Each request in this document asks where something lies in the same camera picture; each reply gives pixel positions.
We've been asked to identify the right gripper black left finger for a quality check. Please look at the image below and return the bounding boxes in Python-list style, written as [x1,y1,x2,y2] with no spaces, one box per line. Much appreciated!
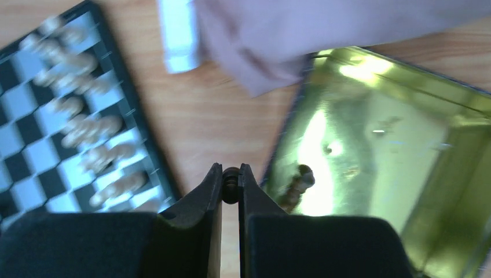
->
[1,163,222,277]

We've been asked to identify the dark chess pieces in tray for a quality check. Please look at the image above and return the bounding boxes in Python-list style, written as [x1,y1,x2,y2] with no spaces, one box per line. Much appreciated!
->
[277,164,315,214]

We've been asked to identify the yellow transparent piece tray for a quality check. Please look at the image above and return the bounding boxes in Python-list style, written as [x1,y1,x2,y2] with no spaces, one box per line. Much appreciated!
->
[261,47,490,277]

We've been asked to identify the white clothes rack stand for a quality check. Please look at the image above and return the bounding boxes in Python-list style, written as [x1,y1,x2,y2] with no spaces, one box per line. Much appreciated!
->
[156,0,203,74]

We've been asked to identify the row of light chess pieces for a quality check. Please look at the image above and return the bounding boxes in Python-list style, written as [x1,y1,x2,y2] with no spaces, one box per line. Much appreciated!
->
[20,14,172,213]

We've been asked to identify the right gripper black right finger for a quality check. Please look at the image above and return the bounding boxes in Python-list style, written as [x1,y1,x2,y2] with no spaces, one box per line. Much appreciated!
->
[238,164,412,277]

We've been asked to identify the black white chess board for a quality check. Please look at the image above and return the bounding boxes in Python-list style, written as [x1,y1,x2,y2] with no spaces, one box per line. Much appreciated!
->
[1,1,180,230]

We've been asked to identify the dark chess piece cluster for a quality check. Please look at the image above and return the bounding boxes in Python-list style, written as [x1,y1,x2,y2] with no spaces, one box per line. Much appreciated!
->
[222,167,240,204]

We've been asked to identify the pink hanging shorts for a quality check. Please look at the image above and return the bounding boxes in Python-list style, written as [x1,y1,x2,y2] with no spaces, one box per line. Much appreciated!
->
[195,0,490,97]

